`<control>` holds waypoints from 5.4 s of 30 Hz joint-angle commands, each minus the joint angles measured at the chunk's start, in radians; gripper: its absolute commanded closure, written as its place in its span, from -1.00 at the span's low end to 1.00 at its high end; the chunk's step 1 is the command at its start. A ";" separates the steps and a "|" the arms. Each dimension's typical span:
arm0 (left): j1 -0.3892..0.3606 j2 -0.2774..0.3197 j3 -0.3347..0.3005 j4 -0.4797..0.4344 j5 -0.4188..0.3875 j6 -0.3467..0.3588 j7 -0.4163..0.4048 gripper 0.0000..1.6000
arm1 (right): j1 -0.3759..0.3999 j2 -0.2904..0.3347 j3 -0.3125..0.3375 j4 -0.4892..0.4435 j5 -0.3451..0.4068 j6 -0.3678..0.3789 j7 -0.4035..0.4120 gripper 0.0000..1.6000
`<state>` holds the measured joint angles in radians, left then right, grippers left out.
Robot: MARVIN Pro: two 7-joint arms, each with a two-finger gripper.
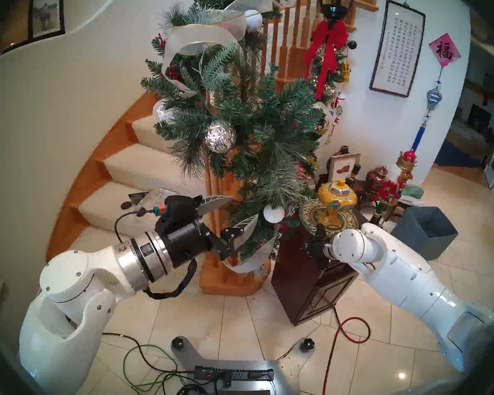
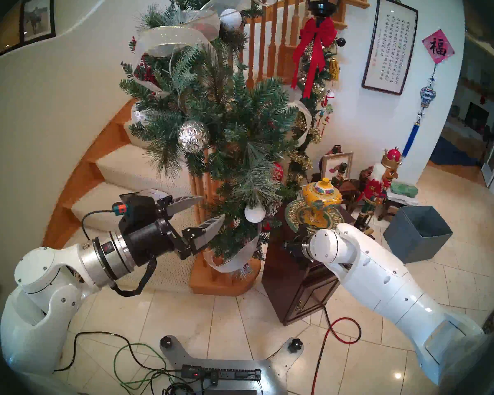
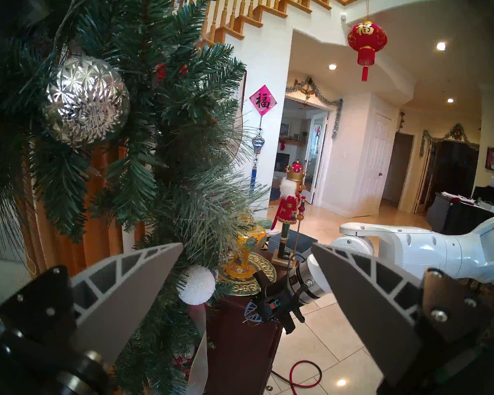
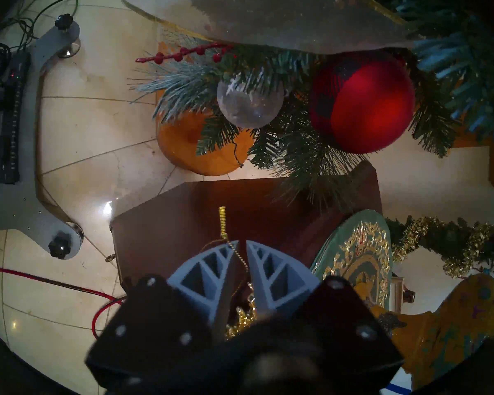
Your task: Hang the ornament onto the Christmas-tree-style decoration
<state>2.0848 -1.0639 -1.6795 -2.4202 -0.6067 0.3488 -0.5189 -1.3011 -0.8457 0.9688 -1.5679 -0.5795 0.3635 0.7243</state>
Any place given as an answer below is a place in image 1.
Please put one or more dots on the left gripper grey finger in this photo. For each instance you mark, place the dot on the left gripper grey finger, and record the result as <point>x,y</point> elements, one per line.
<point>241,233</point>
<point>216,201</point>

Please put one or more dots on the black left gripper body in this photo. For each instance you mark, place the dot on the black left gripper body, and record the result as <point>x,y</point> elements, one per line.
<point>185,244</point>

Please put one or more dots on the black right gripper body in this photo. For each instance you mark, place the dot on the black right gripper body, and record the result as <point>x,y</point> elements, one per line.
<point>318,246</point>

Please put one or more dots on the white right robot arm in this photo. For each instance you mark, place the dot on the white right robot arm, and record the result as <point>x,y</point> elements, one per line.
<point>399,270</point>

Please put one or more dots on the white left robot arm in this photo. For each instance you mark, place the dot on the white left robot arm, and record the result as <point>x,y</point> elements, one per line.
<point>70,275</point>

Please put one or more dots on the white glitter ball ornament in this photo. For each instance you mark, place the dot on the white glitter ball ornament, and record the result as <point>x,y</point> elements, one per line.
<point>254,20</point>
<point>274,214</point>

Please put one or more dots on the silver faceted ball ornament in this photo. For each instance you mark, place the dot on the silver faceted ball ornament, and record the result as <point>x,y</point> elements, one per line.
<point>220,137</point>

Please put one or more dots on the small santa hanging ornament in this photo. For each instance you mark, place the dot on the small santa hanging ornament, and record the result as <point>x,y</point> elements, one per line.
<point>338,100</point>

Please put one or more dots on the gold bell ornament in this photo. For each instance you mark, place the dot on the gold bell ornament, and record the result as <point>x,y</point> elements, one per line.
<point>345,71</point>

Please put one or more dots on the ornate decorative plate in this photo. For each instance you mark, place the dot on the ornate decorative plate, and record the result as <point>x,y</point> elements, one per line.
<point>308,217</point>

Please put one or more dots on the dark wooden cabinet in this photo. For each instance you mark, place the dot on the dark wooden cabinet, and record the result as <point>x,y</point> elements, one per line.
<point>300,283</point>

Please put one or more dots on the frosted pine cone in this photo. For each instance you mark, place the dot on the frosted pine cone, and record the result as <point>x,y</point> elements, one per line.
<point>290,209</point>

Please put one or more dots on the yellow porcelain lidded jar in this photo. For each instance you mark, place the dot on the yellow porcelain lidded jar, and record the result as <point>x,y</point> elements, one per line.
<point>333,198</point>

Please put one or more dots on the clear plastic bag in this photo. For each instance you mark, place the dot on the clear plastic bag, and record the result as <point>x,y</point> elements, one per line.
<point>160,194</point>

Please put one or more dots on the carpeted wooden staircase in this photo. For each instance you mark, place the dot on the carpeted wooden staircase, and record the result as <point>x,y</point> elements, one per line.
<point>148,168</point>

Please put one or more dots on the small black nutcracker figurine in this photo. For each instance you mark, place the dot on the small black nutcracker figurine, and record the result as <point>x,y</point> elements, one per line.
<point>355,172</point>

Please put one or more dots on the dark red lidded jar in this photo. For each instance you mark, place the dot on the dark red lidded jar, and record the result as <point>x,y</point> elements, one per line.
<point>376,178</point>

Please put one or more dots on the green pine garland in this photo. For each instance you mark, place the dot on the green pine garland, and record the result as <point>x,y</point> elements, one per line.
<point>267,126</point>

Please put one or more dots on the dark slender vase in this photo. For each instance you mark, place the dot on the dark slender vase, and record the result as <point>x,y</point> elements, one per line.
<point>343,149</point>

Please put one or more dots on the grey square bin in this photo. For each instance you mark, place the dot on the grey square bin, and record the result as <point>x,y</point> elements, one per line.
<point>424,233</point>

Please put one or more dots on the green jade carving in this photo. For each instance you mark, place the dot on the green jade carving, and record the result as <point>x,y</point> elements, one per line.
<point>413,191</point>

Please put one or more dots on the tall red nutcracker figurine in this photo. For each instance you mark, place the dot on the tall red nutcracker figurine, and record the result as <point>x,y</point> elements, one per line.
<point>405,161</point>

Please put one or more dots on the red berry sprig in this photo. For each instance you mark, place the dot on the red berry sprig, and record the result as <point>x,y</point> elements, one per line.
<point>173,73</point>

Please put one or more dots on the black power strip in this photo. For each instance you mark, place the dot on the black power strip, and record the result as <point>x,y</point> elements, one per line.
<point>243,374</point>

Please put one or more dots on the dark blue rug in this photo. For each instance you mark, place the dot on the dark blue rug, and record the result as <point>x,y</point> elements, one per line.
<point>455,155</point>

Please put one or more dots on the blue vase charm with tassel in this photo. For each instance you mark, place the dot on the blue vase charm with tassel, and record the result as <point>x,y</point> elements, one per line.
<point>434,98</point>

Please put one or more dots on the red velvet bow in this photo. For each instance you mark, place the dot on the red velvet bow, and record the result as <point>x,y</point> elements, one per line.
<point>329,38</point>

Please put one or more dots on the small black ball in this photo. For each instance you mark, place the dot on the small black ball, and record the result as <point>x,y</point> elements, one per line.
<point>352,45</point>

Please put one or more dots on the black fireplace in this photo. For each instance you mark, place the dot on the black fireplace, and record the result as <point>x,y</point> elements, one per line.
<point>478,117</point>

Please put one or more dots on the framed calligraphy scroll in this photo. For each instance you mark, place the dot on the framed calligraphy scroll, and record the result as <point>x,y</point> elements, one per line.
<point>397,48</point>

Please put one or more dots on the red diamond fu sign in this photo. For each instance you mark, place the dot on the red diamond fu sign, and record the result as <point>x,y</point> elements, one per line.
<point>444,50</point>

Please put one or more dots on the black lantern lamp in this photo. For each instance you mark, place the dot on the black lantern lamp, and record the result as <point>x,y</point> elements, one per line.
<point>337,1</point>

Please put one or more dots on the framed horse picture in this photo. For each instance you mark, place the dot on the framed horse picture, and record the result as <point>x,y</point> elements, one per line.
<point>46,15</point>

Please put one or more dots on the brown framed picture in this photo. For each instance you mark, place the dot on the brown framed picture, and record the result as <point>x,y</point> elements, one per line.
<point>14,28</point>

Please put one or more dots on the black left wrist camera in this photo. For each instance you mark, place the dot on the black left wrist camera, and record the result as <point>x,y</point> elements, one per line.
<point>179,211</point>

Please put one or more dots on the small tabletop picture frame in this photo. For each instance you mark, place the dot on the small tabletop picture frame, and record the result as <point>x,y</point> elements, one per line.
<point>341,168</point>

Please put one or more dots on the black base plate knob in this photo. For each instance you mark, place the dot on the black base plate knob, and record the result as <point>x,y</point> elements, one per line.
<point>307,345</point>
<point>178,342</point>

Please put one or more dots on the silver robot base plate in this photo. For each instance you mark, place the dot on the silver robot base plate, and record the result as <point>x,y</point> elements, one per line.
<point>284,365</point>

